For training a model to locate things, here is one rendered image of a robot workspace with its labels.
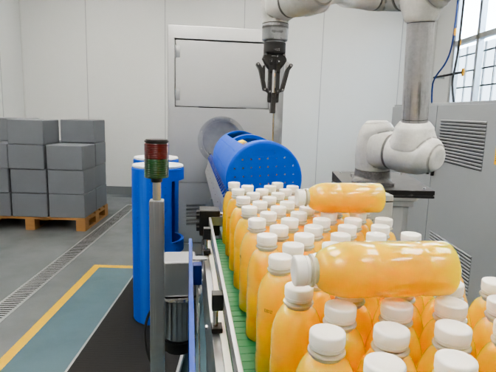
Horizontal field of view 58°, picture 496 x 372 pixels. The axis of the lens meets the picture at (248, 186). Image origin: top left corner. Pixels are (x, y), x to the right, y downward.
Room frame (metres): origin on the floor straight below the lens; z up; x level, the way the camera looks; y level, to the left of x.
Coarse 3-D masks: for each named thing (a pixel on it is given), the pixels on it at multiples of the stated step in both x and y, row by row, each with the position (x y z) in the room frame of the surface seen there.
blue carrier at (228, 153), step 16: (224, 144) 2.09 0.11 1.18; (240, 144) 1.74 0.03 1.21; (256, 144) 1.62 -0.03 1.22; (272, 144) 1.62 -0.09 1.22; (224, 160) 1.78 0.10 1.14; (240, 160) 1.61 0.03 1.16; (256, 160) 1.62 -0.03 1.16; (272, 160) 1.62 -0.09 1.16; (288, 160) 1.63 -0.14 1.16; (224, 176) 1.65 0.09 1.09; (240, 176) 1.61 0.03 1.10; (256, 176) 1.62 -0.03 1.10; (272, 176) 1.62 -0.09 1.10; (288, 176) 1.63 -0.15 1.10
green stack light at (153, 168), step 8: (144, 160) 1.15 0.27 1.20; (152, 160) 1.13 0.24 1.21; (160, 160) 1.13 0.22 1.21; (168, 160) 1.16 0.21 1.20; (144, 168) 1.15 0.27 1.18; (152, 168) 1.13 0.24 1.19; (160, 168) 1.13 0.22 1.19; (168, 168) 1.16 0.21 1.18; (144, 176) 1.15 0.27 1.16; (152, 176) 1.13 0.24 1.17; (160, 176) 1.13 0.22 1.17; (168, 176) 1.16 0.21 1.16
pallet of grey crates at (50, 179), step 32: (0, 128) 5.11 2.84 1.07; (32, 128) 4.71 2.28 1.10; (64, 128) 5.12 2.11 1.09; (96, 128) 5.20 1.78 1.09; (0, 160) 4.71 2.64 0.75; (32, 160) 4.71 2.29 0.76; (64, 160) 4.71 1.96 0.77; (96, 160) 5.13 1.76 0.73; (0, 192) 4.71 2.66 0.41; (32, 192) 4.72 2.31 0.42; (64, 192) 4.72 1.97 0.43; (96, 192) 5.12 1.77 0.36; (32, 224) 4.70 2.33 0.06
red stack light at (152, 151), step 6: (144, 144) 1.14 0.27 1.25; (150, 144) 1.13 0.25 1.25; (156, 144) 1.13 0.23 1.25; (162, 144) 1.14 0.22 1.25; (168, 144) 1.16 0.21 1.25; (144, 150) 1.15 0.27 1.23; (150, 150) 1.13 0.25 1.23; (156, 150) 1.13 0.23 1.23; (162, 150) 1.14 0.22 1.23; (168, 150) 1.16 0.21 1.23; (144, 156) 1.15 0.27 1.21; (150, 156) 1.13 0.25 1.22; (156, 156) 1.13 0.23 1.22; (162, 156) 1.14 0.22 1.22; (168, 156) 1.16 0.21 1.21
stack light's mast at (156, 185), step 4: (144, 140) 1.15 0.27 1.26; (148, 140) 1.13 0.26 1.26; (152, 140) 1.13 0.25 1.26; (156, 140) 1.13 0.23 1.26; (160, 140) 1.13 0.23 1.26; (164, 140) 1.14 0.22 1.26; (168, 140) 1.17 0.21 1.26; (152, 180) 1.15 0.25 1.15; (156, 180) 1.14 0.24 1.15; (160, 180) 1.15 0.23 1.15; (156, 184) 1.15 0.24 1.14; (160, 184) 1.16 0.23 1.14; (156, 188) 1.15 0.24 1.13; (160, 188) 1.16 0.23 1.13; (156, 192) 1.15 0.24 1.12; (160, 192) 1.16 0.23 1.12; (156, 196) 1.15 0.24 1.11; (160, 196) 1.16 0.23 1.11; (156, 200) 1.15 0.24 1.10
